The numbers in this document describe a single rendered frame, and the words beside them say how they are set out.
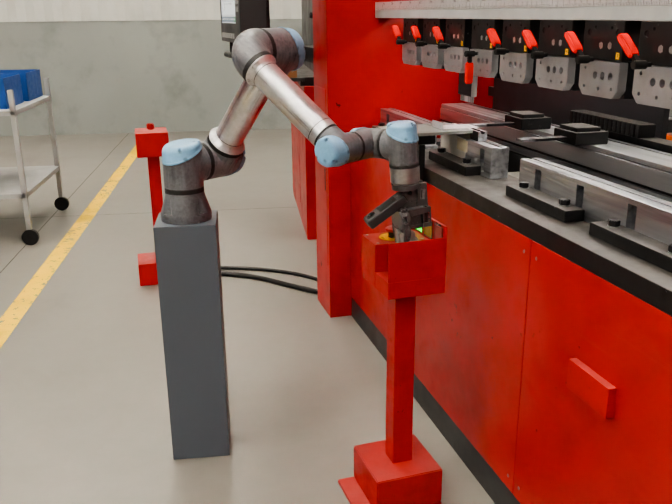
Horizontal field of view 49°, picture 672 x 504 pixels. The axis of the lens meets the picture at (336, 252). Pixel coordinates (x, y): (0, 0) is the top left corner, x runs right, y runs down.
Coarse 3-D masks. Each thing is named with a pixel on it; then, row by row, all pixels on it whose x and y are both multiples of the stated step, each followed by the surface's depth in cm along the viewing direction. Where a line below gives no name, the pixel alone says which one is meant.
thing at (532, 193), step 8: (512, 192) 202; (520, 192) 198; (528, 192) 197; (536, 192) 197; (520, 200) 199; (528, 200) 195; (536, 200) 191; (544, 200) 188; (552, 200) 188; (536, 208) 191; (544, 208) 187; (552, 208) 184; (560, 208) 181; (568, 208) 180; (576, 208) 180; (552, 216) 184; (560, 216) 180; (568, 216) 179; (576, 216) 179
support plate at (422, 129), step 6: (378, 126) 248; (384, 126) 248; (420, 126) 247; (426, 126) 247; (420, 132) 235; (426, 132) 235; (432, 132) 235; (438, 132) 235; (444, 132) 236; (450, 132) 236; (456, 132) 237; (462, 132) 237; (468, 132) 238
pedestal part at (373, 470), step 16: (368, 448) 223; (384, 448) 223; (416, 448) 223; (368, 464) 215; (384, 464) 215; (400, 464) 215; (416, 464) 215; (432, 464) 215; (352, 480) 226; (368, 480) 214; (384, 480) 208; (400, 480) 209; (416, 480) 210; (432, 480) 212; (352, 496) 218; (368, 496) 216; (384, 496) 209; (400, 496) 210; (416, 496) 212; (432, 496) 214
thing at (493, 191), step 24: (432, 168) 243; (456, 192) 222; (480, 192) 210; (504, 192) 210; (504, 216) 194; (528, 216) 185; (552, 240) 173; (576, 240) 165; (600, 240) 165; (600, 264) 155; (624, 264) 150; (648, 264) 149; (624, 288) 148; (648, 288) 141
